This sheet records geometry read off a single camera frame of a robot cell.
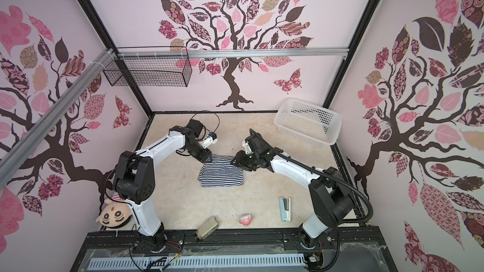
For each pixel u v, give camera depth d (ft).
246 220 2.48
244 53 3.10
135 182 1.62
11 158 1.64
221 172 3.01
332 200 1.44
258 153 2.19
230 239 2.49
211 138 2.80
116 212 2.40
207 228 2.44
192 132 2.37
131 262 2.29
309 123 3.73
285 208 2.65
